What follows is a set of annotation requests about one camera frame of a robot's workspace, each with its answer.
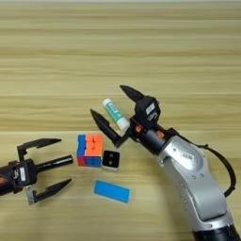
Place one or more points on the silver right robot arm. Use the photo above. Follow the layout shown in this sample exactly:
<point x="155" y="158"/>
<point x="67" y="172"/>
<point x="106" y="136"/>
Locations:
<point x="194" y="182"/>

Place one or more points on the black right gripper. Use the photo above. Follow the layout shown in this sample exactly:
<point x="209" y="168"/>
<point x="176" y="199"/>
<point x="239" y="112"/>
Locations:
<point x="149" y="138"/>

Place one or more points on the left black box white label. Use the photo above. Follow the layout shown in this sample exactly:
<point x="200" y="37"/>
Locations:
<point x="29" y="174"/>

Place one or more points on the black box white label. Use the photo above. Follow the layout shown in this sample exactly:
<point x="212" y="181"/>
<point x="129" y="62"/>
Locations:
<point x="146" y="111"/>
<point x="29" y="174"/>

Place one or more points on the right black box white label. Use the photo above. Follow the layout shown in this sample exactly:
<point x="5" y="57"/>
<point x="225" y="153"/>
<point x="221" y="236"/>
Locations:
<point x="146" y="111"/>

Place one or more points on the small black white cube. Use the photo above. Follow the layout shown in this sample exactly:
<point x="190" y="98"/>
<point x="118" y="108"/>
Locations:
<point x="111" y="159"/>

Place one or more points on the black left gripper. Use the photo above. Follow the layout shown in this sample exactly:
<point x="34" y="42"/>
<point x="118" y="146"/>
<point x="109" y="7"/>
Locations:
<point x="6" y="181"/>

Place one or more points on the colourful puzzle cube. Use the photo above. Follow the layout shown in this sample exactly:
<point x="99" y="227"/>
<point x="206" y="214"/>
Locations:
<point x="91" y="150"/>

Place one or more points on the green white glue stick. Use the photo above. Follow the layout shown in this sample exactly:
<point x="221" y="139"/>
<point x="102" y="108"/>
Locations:
<point x="115" y="114"/>

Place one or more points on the blue rectangular block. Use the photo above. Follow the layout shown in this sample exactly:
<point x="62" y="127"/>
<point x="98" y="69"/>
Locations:
<point x="111" y="191"/>

